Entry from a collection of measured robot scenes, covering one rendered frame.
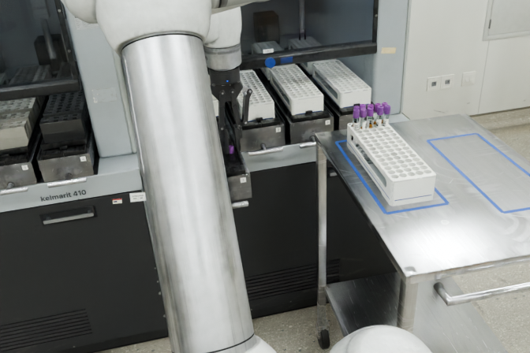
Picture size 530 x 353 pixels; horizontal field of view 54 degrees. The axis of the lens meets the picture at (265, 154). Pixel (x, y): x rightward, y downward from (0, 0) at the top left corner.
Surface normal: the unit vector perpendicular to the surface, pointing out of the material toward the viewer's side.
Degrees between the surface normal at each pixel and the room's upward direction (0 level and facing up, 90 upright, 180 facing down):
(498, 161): 0
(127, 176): 90
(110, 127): 90
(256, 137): 90
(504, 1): 90
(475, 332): 0
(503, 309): 0
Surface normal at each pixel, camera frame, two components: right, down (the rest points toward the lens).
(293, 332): -0.05, -0.88
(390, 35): 0.22, 0.46
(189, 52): 0.71, -0.18
